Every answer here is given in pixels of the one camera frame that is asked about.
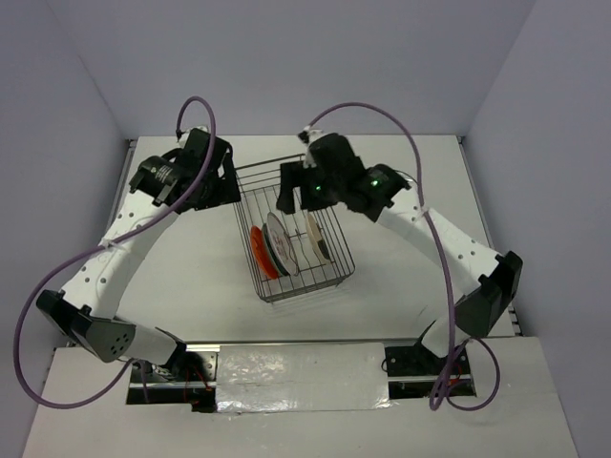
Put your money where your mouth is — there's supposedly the cream plate with dark edge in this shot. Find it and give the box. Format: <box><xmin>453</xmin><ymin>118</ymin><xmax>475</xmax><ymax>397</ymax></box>
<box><xmin>305</xmin><ymin>212</ymin><xmax>331</xmax><ymax>264</ymax></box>

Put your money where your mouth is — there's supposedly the silver foil covered panel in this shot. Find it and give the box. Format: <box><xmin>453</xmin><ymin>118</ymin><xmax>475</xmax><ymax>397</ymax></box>
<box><xmin>216</xmin><ymin>343</ymin><xmax>390</xmax><ymax>413</ymax></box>

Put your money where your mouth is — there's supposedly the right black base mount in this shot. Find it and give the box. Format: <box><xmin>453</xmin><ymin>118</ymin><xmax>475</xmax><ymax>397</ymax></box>
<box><xmin>381</xmin><ymin>343</ymin><xmax>475</xmax><ymax>400</ymax></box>

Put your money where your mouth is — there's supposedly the white plate with pink pattern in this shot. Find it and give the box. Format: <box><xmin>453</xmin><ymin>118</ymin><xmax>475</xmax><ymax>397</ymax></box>
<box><xmin>266</xmin><ymin>212</ymin><xmax>299</xmax><ymax>276</ymax></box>

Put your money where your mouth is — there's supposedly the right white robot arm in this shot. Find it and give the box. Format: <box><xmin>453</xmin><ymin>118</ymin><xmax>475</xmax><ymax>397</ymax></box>
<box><xmin>276</xmin><ymin>134</ymin><xmax>523</xmax><ymax>373</ymax></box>

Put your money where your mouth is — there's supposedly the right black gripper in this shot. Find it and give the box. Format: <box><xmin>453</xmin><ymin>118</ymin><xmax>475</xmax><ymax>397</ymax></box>
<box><xmin>276</xmin><ymin>158</ymin><xmax>343</xmax><ymax>213</ymax></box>

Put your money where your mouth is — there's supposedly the orange plate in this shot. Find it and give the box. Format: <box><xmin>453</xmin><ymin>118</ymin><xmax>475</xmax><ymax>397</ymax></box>
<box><xmin>249</xmin><ymin>225</ymin><xmax>280</xmax><ymax>280</ymax></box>

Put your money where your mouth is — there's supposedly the metal wire dish rack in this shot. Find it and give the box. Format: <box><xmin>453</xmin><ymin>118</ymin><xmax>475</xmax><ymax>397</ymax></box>
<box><xmin>234</xmin><ymin>155</ymin><xmax>355</xmax><ymax>303</ymax></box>

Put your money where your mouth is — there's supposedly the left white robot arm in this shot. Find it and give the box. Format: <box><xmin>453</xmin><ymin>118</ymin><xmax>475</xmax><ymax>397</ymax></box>
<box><xmin>35</xmin><ymin>128</ymin><xmax>241</xmax><ymax>381</ymax></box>

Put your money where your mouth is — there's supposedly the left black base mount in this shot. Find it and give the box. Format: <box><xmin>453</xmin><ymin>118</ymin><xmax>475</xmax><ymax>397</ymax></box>
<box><xmin>126</xmin><ymin>351</ymin><xmax>217</xmax><ymax>413</ymax></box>

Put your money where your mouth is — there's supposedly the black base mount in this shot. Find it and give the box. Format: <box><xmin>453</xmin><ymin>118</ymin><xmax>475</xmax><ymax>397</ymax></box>
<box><xmin>126</xmin><ymin>351</ymin><xmax>217</xmax><ymax>413</ymax></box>
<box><xmin>381</xmin><ymin>343</ymin><xmax>475</xmax><ymax>400</ymax></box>

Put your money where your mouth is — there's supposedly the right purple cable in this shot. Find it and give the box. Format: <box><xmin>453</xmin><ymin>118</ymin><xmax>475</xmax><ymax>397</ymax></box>
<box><xmin>300</xmin><ymin>102</ymin><xmax>500</xmax><ymax>412</ymax></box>

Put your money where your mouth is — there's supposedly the green rimmed white plate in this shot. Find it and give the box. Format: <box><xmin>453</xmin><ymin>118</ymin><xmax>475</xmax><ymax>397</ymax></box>
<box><xmin>262</xmin><ymin>223</ymin><xmax>288</xmax><ymax>277</ymax></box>

